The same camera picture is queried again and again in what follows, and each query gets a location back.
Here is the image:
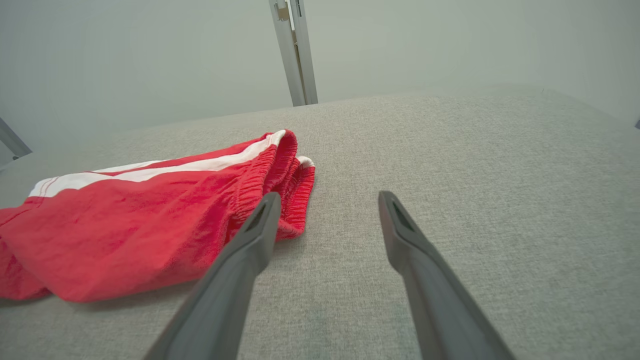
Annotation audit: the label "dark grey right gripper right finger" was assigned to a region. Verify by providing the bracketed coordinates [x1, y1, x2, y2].
[378, 190, 516, 360]

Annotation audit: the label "grey wall bracket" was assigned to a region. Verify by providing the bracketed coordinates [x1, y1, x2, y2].
[268, 0, 319, 107]

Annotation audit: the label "grey metal frame post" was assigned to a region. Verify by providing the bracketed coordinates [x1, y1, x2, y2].
[0, 117, 33, 161]

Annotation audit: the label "red shorts with white stripes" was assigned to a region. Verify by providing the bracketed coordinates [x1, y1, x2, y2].
[0, 129, 317, 303]

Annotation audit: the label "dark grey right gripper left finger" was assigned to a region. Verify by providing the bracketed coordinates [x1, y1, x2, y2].
[144, 192, 282, 360]

